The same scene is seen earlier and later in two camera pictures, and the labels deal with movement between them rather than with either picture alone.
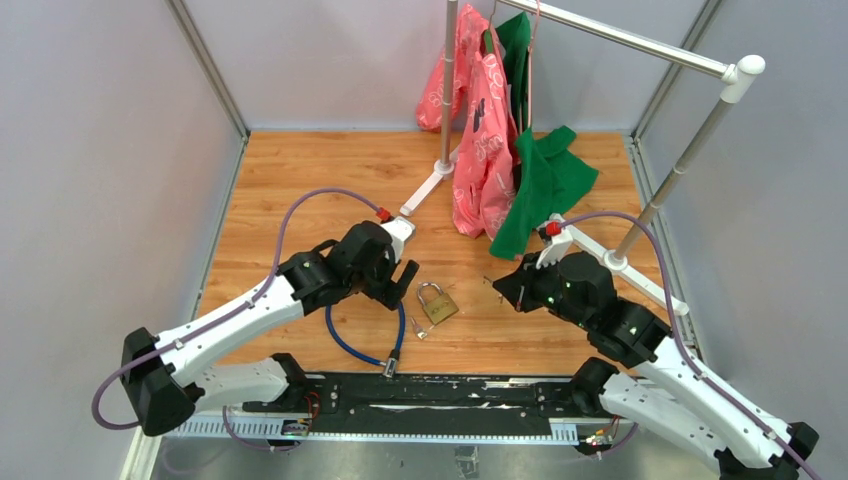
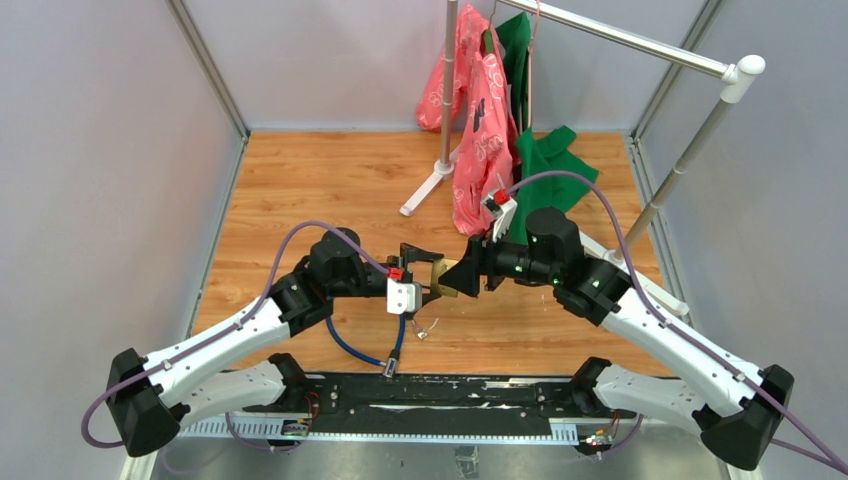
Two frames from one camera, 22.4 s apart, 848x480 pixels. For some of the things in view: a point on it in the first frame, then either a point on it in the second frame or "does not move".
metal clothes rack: [736, 72] does not move
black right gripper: [518, 286] -> [480, 257]
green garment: [551, 176] does not move
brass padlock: [438, 305] -> [439, 266]
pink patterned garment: [485, 170] does not move
